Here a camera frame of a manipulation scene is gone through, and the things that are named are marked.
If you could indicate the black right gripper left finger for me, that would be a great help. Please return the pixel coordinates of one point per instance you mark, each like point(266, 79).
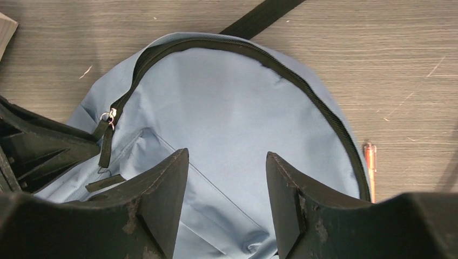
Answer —
point(136, 219)

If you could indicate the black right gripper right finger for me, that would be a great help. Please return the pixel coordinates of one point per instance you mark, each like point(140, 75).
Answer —
point(312, 220)

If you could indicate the orange pencil right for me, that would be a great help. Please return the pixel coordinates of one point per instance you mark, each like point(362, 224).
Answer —
point(370, 156)

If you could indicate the blue grey student backpack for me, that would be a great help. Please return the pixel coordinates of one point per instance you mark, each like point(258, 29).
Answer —
point(229, 102)

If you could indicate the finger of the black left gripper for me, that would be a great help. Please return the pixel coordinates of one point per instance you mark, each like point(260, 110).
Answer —
point(36, 150)

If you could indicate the small wooden cube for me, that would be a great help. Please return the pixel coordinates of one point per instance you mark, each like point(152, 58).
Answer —
point(8, 27)

